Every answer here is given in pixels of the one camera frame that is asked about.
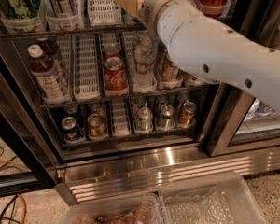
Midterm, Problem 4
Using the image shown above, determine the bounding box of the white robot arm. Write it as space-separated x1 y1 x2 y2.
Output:
113 0 280 112

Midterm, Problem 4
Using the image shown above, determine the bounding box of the left tea bottle white cap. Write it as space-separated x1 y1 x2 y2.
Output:
28 45 69 104

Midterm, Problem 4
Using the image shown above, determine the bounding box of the front bronze can bottom shelf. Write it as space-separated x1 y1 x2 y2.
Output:
88 113 106 138

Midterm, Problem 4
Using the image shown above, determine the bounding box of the clear water bottle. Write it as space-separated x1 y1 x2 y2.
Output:
133 35 156 88

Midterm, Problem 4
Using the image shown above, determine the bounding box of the rear red cola can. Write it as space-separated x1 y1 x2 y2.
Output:
102 44 122 63

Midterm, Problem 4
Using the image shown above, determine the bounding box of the front blue pepsi can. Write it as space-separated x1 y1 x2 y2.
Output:
62 117 84 142

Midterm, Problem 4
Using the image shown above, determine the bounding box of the steel fridge base grille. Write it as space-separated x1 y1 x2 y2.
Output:
55 145 280 205

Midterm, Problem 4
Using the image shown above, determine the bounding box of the rear blue pepsi can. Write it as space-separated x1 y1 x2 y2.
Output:
63 105 83 123

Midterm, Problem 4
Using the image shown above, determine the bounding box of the blue pepsi can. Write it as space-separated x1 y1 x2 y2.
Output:
63 105 83 123
62 117 84 142

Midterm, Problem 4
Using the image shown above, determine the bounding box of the bronze can shelf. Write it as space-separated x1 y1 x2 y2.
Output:
89 103 105 118
88 113 106 138

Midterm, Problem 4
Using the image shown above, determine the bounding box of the red cola can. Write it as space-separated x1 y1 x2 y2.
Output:
104 57 128 91
102 44 122 63

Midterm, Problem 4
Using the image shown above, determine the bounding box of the left rear tea bottle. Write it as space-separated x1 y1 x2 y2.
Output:
37 37 64 68

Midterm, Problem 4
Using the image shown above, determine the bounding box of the pepsi can behind glass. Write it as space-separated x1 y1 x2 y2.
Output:
256 103 273 117

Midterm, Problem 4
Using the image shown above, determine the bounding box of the front silver can bottom shelf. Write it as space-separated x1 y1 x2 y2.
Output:
136 107 152 132

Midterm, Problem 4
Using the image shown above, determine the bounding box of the front gold soda can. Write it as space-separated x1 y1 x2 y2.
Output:
161 55 179 82

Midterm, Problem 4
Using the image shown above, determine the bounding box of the clear plastic bin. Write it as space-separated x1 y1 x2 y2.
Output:
61 193 164 224
158 172 268 224

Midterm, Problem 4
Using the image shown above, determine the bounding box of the front gold can bottom right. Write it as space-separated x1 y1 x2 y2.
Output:
177 101 197 126

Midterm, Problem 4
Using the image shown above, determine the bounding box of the orange cable on floor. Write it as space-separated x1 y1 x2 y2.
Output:
0 160 31 224

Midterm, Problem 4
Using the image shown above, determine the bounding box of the front red cola can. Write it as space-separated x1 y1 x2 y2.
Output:
104 57 128 91

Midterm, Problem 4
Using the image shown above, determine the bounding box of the left clear plastic bin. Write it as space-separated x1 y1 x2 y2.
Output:
61 193 164 224

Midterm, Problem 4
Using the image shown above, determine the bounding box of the bubble wrap sheet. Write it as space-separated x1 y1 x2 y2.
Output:
164 187 235 224

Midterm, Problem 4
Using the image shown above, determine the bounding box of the empty white tray middle shelf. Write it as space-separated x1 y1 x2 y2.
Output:
73 35 100 102

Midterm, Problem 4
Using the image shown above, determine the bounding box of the rear bronze can bottom shelf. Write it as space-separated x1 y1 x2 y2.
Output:
89 103 105 118

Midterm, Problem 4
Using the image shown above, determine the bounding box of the empty white tray shelf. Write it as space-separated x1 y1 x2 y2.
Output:
88 0 122 26
73 35 100 102

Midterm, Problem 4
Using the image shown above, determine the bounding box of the empty white tray top shelf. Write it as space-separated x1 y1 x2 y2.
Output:
88 0 122 26

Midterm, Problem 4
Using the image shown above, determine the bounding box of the closed glass fridge door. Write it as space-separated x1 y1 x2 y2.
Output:
207 0 280 156

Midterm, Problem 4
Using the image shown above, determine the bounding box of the open fridge door frame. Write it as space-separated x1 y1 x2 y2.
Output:
0 39 58 197

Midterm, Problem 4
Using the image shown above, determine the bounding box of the right clear plastic bin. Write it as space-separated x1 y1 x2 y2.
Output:
158 172 268 224

